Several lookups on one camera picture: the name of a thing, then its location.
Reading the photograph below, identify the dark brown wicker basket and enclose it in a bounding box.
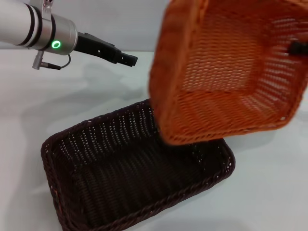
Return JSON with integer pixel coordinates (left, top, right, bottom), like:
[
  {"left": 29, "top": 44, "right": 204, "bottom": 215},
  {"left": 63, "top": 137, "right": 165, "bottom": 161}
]
[{"left": 40, "top": 98, "right": 236, "bottom": 231}]

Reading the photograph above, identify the orange wicker basket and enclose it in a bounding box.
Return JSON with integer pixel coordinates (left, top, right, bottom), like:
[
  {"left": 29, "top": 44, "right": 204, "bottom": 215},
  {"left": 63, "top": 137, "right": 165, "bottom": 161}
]
[{"left": 148, "top": 0, "right": 308, "bottom": 146}]

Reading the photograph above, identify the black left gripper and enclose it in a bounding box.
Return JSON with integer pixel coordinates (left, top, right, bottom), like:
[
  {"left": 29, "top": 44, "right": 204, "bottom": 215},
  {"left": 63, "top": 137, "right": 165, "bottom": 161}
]
[{"left": 74, "top": 31, "right": 139, "bottom": 67}]

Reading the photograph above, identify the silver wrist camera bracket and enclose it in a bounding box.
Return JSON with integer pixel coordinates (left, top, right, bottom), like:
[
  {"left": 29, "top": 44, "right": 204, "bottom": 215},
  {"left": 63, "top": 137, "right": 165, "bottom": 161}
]
[{"left": 40, "top": 0, "right": 54, "bottom": 15}]

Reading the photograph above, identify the grey wrist connector cable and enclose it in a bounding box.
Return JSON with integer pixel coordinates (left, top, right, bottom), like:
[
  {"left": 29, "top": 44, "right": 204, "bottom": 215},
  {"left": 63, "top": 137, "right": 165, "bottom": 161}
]
[{"left": 32, "top": 50, "right": 72, "bottom": 71}]

